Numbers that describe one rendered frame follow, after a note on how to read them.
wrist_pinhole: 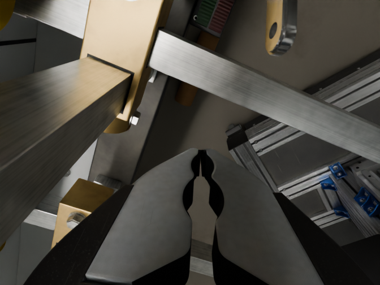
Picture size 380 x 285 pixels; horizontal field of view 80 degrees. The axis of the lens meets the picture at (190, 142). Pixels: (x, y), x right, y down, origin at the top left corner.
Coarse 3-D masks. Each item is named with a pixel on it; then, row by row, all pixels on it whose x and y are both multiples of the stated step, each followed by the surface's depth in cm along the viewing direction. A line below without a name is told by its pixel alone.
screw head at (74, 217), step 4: (72, 212) 27; (76, 212) 27; (68, 216) 27; (72, 216) 27; (76, 216) 27; (80, 216) 27; (84, 216) 27; (68, 220) 26; (72, 220) 26; (76, 220) 26; (80, 220) 27; (68, 224) 26; (72, 224) 26; (76, 224) 26; (72, 228) 27
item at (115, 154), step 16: (176, 0) 29; (192, 0) 29; (176, 16) 30; (176, 32) 31; (160, 80) 34; (144, 96) 35; (160, 96) 35; (144, 112) 36; (144, 128) 38; (96, 144) 40; (112, 144) 39; (128, 144) 39; (144, 144) 39; (96, 160) 41; (112, 160) 41; (128, 160) 41; (96, 176) 43; (112, 176) 43; (128, 176) 42
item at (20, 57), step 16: (16, 16) 34; (0, 32) 32; (16, 32) 35; (32, 32) 38; (0, 48) 33; (16, 48) 36; (32, 48) 40; (0, 64) 34; (16, 64) 37; (32, 64) 41; (0, 80) 35; (16, 240) 62; (0, 256) 56; (16, 256) 66; (0, 272) 60; (16, 272) 71
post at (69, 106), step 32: (64, 64) 14; (96, 64) 17; (0, 96) 9; (32, 96) 10; (64, 96) 11; (96, 96) 12; (0, 128) 8; (32, 128) 8; (64, 128) 9; (96, 128) 14; (0, 160) 6; (32, 160) 8; (64, 160) 11; (0, 192) 7; (32, 192) 9; (0, 224) 7
